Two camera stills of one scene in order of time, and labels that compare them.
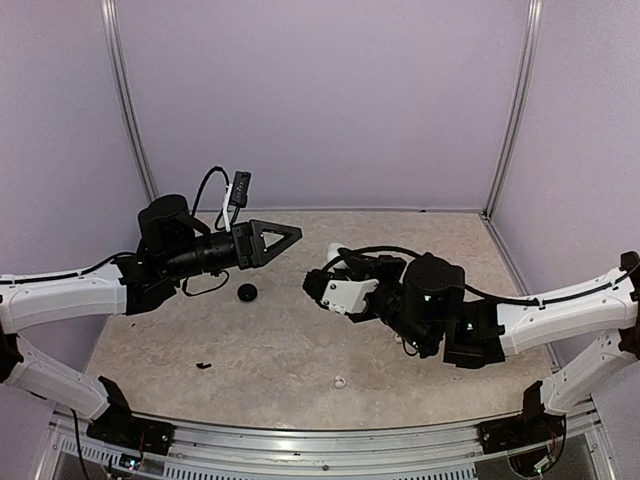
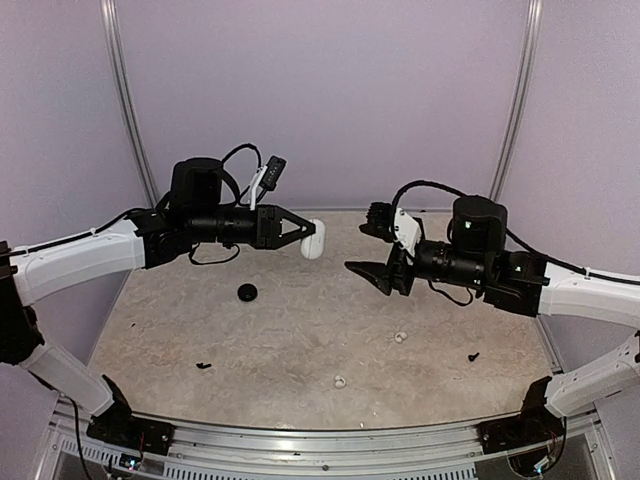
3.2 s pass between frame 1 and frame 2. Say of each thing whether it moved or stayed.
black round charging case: stayed
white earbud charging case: moved
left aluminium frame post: stayed
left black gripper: moved
